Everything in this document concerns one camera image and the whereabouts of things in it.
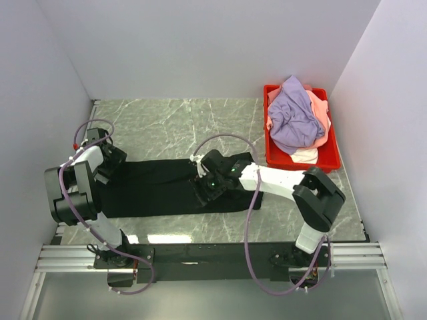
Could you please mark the purple t shirt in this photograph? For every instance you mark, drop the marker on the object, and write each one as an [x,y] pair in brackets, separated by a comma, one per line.
[291,121]

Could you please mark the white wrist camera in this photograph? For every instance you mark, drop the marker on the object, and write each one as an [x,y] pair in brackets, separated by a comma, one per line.
[196,160]
[80,146]

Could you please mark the red plastic bin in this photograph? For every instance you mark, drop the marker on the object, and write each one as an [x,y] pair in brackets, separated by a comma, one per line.
[328,154]

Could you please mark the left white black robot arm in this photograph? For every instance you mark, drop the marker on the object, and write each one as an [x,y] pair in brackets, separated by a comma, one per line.
[76,199]

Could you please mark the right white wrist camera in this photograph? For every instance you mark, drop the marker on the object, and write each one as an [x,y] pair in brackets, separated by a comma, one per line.
[196,160]

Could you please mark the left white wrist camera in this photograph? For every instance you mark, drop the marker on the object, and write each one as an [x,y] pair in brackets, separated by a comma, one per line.
[80,146]

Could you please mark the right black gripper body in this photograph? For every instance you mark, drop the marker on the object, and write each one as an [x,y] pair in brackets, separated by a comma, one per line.
[212,184]

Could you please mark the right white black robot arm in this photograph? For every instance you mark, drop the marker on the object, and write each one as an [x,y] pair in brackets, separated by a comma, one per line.
[317,197]

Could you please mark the aluminium frame rail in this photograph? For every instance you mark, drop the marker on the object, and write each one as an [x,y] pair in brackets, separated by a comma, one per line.
[77,259]

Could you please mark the black base beam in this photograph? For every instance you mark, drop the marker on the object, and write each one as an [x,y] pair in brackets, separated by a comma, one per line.
[277,261]

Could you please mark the pink t shirt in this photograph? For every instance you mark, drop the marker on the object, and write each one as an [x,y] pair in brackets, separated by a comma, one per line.
[320,111]

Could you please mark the white t shirt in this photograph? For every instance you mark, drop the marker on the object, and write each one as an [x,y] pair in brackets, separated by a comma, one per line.
[307,156]

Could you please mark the black t shirt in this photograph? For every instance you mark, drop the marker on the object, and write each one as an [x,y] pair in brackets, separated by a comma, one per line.
[162,187]

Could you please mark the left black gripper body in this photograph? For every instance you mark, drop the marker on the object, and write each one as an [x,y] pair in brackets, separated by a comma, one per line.
[110,164]

